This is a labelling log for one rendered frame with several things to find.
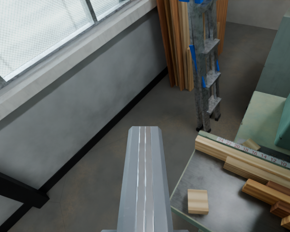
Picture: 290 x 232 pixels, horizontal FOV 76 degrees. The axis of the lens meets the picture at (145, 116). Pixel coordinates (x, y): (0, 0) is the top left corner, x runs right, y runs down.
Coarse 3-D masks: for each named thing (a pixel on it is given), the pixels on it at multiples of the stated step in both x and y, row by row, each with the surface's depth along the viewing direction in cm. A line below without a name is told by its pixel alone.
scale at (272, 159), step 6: (222, 138) 49; (228, 144) 48; (234, 144) 47; (246, 150) 46; (252, 150) 46; (258, 156) 44; (264, 156) 44; (270, 156) 44; (276, 162) 43; (282, 162) 42; (288, 162) 42
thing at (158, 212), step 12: (156, 132) 10; (156, 144) 9; (156, 156) 8; (156, 168) 8; (156, 180) 7; (156, 192) 7; (168, 192) 7; (156, 204) 6; (168, 204) 7; (156, 216) 6; (168, 216) 6; (156, 228) 6; (168, 228) 6
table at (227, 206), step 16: (192, 160) 53; (208, 160) 52; (192, 176) 50; (208, 176) 49; (224, 176) 48; (240, 176) 48; (176, 192) 48; (208, 192) 47; (224, 192) 46; (240, 192) 45; (176, 208) 46; (224, 208) 44; (240, 208) 43; (256, 208) 43; (192, 224) 48; (208, 224) 43; (224, 224) 42; (240, 224) 42; (256, 224) 41; (272, 224) 40
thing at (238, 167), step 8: (232, 160) 47; (232, 168) 47; (240, 168) 45; (248, 168) 45; (256, 168) 44; (248, 176) 46; (256, 176) 44; (264, 176) 43; (272, 176) 43; (264, 184) 44; (280, 184) 41; (288, 184) 41
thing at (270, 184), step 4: (268, 184) 41; (272, 184) 41; (276, 184) 41; (272, 188) 41; (276, 188) 41; (280, 188) 40; (284, 188) 40; (288, 188) 40; (284, 192) 40; (288, 192) 40
